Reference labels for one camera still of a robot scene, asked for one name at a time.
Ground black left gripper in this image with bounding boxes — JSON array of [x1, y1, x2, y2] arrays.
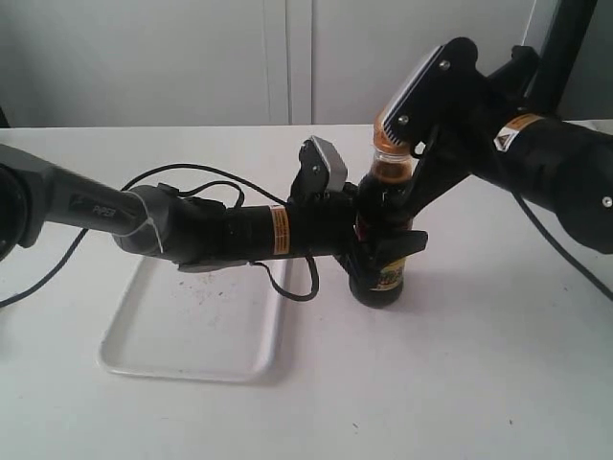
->
[[285, 182, 428, 283]]

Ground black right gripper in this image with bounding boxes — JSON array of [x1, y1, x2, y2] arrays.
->
[[388, 37, 487, 229]]

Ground dark soy sauce bottle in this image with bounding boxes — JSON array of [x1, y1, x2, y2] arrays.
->
[[350, 114, 413, 309]]

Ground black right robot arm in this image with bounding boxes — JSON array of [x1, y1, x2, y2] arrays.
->
[[381, 37, 612, 254]]

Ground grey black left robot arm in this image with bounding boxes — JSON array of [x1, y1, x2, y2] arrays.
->
[[1, 136, 427, 284]]

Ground white plastic tray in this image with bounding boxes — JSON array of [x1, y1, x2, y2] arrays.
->
[[99, 259, 287, 383]]

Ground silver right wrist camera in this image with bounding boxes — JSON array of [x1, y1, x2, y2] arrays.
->
[[381, 37, 483, 146]]

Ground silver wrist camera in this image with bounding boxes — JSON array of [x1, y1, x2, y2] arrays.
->
[[381, 37, 483, 146], [290, 136, 348, 200]]

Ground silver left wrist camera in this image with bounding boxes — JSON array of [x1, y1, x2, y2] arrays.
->
[[290, 136, 348, 200]]

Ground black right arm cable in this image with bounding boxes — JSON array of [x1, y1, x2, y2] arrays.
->
[[511, 191, 613, 301]]

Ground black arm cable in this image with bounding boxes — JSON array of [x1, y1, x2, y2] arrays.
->
[[0, 164, 320, 308], [511, 191, 613, 301]]

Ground dark vertical post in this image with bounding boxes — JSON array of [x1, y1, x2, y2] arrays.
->
[[527, 0, 598, 113]]

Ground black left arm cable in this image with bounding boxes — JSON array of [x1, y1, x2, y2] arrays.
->
[[0, 164, 320, 308]]

